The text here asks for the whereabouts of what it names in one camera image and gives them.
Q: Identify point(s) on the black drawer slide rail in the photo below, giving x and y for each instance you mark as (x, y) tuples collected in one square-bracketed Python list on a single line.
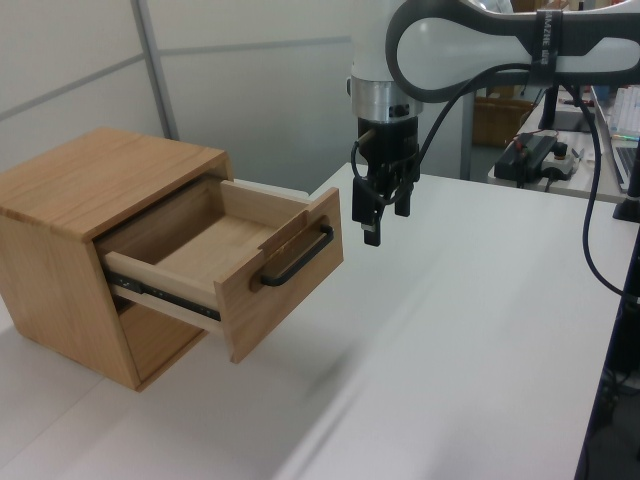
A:
[(165, 292)]

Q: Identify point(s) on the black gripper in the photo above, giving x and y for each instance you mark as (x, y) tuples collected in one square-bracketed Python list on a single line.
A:
[(392, 142)]

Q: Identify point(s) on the black panel edge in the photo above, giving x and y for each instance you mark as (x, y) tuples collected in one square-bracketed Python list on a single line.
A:
[(615, 400)]

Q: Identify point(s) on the black electronics box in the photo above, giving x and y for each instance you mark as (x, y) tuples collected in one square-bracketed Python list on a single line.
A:
[(525, 152)]

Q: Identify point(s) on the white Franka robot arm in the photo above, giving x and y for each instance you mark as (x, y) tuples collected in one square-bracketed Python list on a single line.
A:
[(450, 45)]

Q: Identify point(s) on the wooden two-drawer cabinet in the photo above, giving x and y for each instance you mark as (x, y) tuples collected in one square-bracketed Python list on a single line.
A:
[(55, 260)]

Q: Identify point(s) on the black stand base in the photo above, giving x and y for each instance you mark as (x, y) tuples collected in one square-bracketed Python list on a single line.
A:
[(629, 207)]

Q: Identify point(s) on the brown cardboard box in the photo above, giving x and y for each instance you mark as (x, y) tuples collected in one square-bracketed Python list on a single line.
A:
[(500, 122)]

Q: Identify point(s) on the grey partition post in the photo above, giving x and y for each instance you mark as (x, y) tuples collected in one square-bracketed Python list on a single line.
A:
[(155, 65), (469, 140)]

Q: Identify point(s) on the black monitor stand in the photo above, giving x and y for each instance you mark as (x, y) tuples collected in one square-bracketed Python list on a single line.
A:
[(550, 107)]

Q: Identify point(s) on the white emergency stop button box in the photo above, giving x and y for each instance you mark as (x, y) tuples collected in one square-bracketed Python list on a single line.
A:
[(562, 160)]

